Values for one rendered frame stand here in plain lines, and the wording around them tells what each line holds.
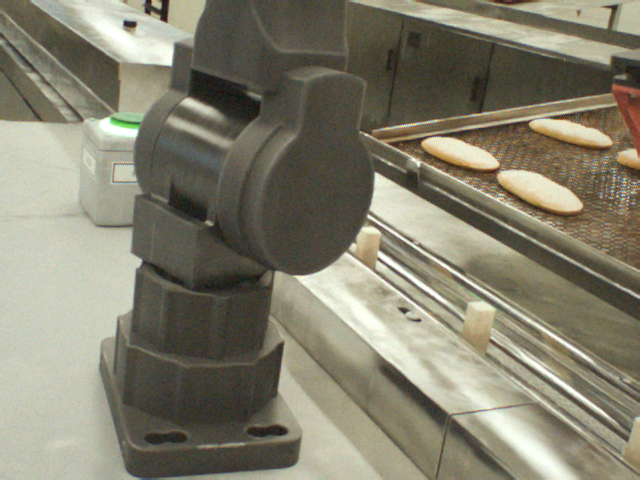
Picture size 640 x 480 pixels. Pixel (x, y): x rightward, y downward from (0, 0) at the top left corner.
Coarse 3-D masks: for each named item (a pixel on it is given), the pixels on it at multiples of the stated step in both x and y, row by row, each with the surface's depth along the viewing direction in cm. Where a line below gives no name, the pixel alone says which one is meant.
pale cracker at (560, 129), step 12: (540, 120) 90; (552, 120) 89; (564, 120) 89; (540, 132) 88; (552, 132) 87; (564, 132) 86; (576, 132) 85; (588, 132) 85; (600, 132) 85; (588, 144) 84; (600, 144) 83
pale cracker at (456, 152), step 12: (432, 144) 83; (444, 144) 82; (456, 144) 82; (468, 144) 82; (444, 156) 81; (456, 156) 80; (468, 156) 79; (480, 156) 79; (492, 156) 79; (468, 168) 78; (480, 168) 78; (492, 168) 78
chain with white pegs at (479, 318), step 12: (372, 228) 67; (360, 240) 66; (372, 240) 66; (360, 252) 66; (372, 252) 66; (372, 264) 67; (384, 276) 66; (468, 312) 55; (480, 312) 54; (492, 312) 54; (468, 324) 55; (480, 324) 54; (468, 336) 55; (480, 336) 54; (528, 384) 52; (576, 420) 48; (636, 420) 43; (636, 432) 43; (636, 444) 43; (636, 456) 43
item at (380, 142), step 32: (608, 96) 98; (416, 128) 88; (448, 128) 90; (480, 128) 90; (512, 128) 90; (608, 128) 90; (416, 160) 77; (512, 160) 81; (448, 192) 74; (480, 192) 69; (576, 192) 72; (608, 192) 73; (512, 224) 66; (544, 224) 63; (576, 224) 66; (576, 256) 60; (608, 256) 58
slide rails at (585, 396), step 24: (384, 264) 66; (408, 264) 66; (432, 288) 62; (432, 312) 58; (456, 312) 58; (504, 336) 55; (528, 360) 52; (552, 360) 53; (552, 384) 50; (576, 384) 50; (600, 408) 48; (624, 408) 48; (624, 432) 46; (624, 456) 43
